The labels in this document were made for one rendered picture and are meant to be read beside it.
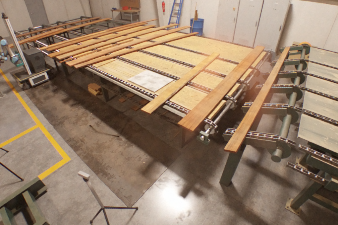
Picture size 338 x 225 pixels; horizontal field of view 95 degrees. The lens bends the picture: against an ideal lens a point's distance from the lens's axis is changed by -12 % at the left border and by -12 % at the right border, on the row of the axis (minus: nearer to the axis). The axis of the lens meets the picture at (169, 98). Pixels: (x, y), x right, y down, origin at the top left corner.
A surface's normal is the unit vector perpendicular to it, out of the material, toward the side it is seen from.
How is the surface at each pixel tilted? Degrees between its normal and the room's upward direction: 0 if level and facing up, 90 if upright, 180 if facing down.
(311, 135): 0
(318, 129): 0
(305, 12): 87
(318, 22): 88
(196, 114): 0
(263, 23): 90
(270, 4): 90
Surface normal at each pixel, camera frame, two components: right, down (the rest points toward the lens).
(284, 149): -0.62, 0.45
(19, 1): 0.77, 0.28
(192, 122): 0.00, -0.82
